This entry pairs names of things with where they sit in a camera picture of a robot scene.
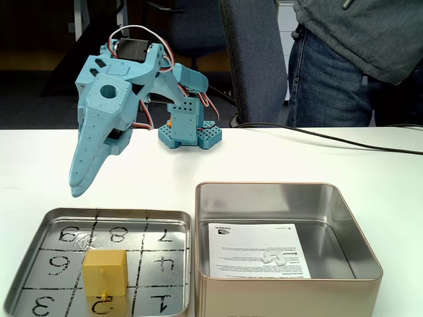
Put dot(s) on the white putty blob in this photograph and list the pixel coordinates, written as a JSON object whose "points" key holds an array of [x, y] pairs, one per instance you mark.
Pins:
{"points": [[273, 257]]}

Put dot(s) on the printed white paper sheet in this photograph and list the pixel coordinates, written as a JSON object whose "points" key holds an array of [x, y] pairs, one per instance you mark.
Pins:
{"points": [[244, 254]]}

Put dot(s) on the metal tin lid with numbers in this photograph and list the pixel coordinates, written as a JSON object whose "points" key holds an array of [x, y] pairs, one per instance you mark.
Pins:
{"points": [[158, 241]]}

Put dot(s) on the black triangular cloth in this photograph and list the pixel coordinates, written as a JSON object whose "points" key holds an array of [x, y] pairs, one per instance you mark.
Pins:
{"points": [[62, 76]]}

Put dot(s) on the white desk frame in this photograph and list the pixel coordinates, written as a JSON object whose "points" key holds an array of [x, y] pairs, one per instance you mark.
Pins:
{"points": [[78, 16]]}

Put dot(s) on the person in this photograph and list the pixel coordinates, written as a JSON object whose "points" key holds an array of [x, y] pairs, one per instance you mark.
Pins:
{"points": [[347, 39]]}

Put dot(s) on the grey-blue office chair backrest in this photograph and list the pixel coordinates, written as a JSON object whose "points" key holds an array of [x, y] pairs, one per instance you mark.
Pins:
{"points": [[251, 49]]}

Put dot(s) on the yellow block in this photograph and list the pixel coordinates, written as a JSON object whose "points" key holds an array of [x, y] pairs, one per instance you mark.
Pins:
{"points": [[104, 272]]}

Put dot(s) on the gold metal tin box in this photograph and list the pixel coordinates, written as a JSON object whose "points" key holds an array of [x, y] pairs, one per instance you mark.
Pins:
{"points": [[281, 297]]}

